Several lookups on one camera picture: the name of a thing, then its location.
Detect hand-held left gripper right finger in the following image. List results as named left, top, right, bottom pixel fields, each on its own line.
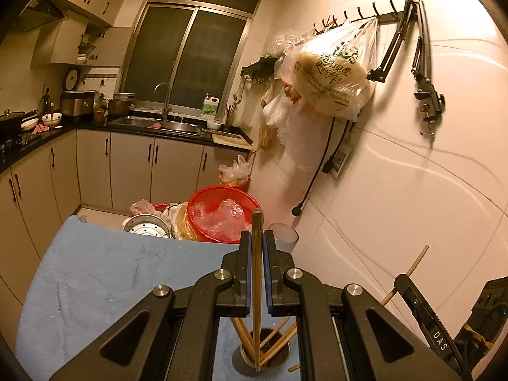
left=263, top=230, right=463, bottom=381

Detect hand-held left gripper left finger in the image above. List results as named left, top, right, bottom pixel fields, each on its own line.
left=50, top=230, right=253, bottom=381

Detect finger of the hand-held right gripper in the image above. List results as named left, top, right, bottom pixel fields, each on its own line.
left=394, top=273, right=451, bottom=362

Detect metal chopstick holder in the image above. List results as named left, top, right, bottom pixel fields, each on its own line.
left=231, top=325, right=293, bottom=378

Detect clear glass pitcher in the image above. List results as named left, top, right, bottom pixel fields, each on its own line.
left=268, top=223, right=299, bottom=254

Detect clear plastic bag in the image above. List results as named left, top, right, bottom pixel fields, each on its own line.
left=194, top=198, right=251, bottom=241

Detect yellowish plastic bags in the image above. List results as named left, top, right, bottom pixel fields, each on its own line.
left=161, top=202, right=195, bottom=241

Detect red plastic basket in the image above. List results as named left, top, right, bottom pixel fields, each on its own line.
left=186, top=184, right=263, bottom=245

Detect crumpled plastic bag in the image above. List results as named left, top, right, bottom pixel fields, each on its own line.
left=218, top=155, right=253, bottom=187

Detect metal steamer tray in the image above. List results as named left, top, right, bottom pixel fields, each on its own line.
left=122, top=213, right=171, bottom=239

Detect pink plastic bag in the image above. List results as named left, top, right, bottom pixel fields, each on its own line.
left=130, top=199, right=160, bottom=217

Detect cutting board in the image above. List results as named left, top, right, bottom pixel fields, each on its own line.
left=211, top=133, right=249, bottom=146

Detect blue towel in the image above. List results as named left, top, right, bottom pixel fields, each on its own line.
left=16, top=214, right=338, bottom=381

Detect beige base cabinets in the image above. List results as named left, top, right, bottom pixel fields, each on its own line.
left=0, top=127, right=247, bottom=315

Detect white detergent bottle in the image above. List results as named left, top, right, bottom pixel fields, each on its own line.
left=200, top=93, right=221, bottom=119

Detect chrome faucet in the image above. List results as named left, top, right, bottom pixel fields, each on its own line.
left=153, top=83, right=174, bottom=122

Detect steel sink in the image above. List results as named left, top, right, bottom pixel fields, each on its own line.
left=109, top=115, right=203, bottom=136

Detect plastic bag of flatbread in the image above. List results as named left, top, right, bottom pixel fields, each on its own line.
left=294, top=20, right=378, bottom=122

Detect brown cooking pot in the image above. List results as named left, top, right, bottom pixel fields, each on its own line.
left=107, top=93, right=138, bottom=118

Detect kitchen window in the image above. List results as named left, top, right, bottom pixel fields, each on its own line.
left=119, top=0, right=267, bottom=118

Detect metal countertop appliance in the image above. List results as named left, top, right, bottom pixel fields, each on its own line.
left=59, top=90, right=96, bottom=118

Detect black kitchen countertop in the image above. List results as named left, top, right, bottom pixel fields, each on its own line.
left=0, top=116, right=255, bottom=174

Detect round dial scale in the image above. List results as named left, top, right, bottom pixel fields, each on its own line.
left=64, top=67, right=83, bottom=91

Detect black wok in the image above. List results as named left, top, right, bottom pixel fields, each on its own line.
left=0, top=109, right=39, bottom=132

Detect range hood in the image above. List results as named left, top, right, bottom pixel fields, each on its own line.
left=16, top=0, right=70, bottom=35

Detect black power cable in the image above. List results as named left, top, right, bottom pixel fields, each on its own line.
left=291, top=121, right=338, bottom=217

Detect wall power socket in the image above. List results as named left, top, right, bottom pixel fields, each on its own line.
left=322, top=143, right=352, bottom=179

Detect black wall shelf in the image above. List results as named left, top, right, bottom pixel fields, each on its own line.
left=240, top=56, right=285, bottom=84

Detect black wall hook rail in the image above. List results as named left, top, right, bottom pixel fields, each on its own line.
left=311, top=0, right=421, bottom=32

